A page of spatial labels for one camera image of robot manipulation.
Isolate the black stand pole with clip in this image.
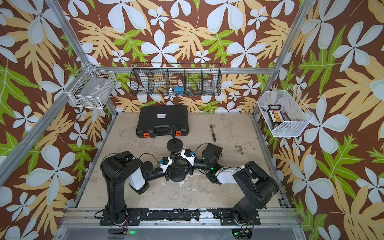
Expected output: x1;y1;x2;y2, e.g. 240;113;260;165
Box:
168;125;176;141

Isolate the screw box in basket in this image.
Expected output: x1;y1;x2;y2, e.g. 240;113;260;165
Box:
267;105;285;126

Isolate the white wire basket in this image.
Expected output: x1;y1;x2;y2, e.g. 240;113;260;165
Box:
257;87;314;138
66;64;117;109

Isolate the black round base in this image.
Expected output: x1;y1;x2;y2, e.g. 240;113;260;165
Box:
167;139;184;153
170;167;187;182

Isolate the white wire basket right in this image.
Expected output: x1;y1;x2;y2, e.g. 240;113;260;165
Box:
257;87;314;138

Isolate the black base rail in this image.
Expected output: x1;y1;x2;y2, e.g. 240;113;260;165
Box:
98;208;261;227

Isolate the red handled ratchet wrench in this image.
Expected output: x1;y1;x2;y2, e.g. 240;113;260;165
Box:
210;125;217;142

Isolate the blue object in basket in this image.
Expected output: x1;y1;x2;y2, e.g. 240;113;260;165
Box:
174;87;185;96

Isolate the black plastic tool case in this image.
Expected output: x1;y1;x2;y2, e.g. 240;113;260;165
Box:
136;105;189;138

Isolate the black wire basket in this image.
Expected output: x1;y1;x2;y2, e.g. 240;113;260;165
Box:
129;63;223;96

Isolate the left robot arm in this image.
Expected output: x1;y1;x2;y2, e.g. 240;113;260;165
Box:
100;151;179;228

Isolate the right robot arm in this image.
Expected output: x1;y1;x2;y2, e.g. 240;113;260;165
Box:
181;147;280;224

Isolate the white wire basket left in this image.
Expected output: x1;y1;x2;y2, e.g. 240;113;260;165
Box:
66;64;117;109

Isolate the black phone holder plate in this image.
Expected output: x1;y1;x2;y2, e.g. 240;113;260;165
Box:
208;144;223;160

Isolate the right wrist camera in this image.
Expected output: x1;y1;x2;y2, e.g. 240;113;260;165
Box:
181;149;196;166

